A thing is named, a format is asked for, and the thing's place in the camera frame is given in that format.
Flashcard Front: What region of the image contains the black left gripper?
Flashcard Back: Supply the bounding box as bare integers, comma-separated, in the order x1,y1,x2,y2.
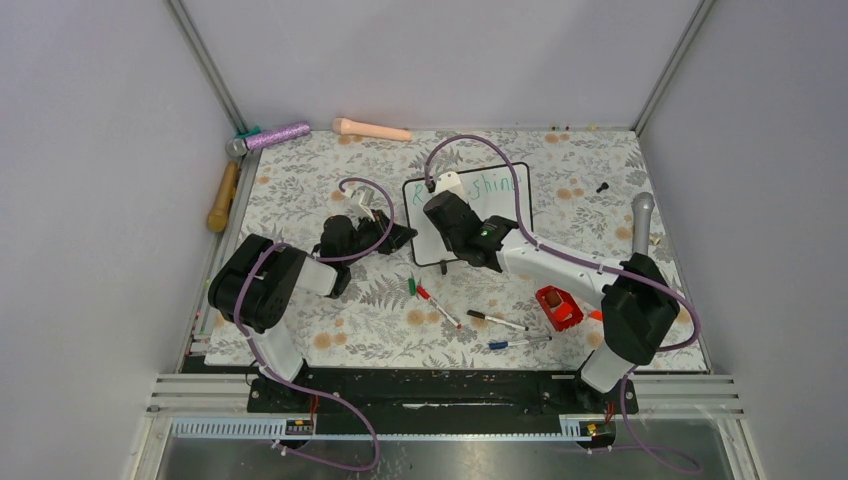
342,208,416,266

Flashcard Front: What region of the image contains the white whiteboard black frame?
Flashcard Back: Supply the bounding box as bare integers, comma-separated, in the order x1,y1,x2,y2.
402,162,533,267

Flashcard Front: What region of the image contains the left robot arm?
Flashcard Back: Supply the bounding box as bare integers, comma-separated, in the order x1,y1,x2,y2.
207,210,418,411

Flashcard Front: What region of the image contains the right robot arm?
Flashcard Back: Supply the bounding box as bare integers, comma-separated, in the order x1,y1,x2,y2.
423,191,680,412

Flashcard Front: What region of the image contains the red marker pen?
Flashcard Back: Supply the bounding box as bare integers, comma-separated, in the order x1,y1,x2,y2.
416,285,462,329

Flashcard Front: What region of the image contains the black marker pen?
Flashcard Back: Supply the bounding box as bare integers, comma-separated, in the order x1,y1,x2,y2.
467,310,529,331

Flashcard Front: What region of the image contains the blue marker pen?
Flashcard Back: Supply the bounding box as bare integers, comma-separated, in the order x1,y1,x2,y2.
488,335,552,351

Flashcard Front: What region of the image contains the red plastic box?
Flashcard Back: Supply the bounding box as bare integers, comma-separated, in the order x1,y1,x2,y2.
535,286,585,332

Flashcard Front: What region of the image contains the pink microphone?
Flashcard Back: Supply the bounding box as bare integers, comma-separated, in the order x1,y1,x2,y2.
332,117,412,142

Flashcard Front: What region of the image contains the silver microphone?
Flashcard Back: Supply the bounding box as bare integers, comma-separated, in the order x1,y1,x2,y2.
631,192,655,256

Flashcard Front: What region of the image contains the gold microphone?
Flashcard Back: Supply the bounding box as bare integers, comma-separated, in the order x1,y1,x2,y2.
206,161,240,233

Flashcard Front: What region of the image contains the purple glitter microphone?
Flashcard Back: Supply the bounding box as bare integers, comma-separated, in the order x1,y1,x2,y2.
225,122,311,157

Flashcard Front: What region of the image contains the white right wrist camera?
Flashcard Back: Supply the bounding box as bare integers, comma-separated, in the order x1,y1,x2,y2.
433,171,468,201

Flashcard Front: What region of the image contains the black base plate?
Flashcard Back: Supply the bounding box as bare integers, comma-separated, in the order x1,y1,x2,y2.
247,366,639,435

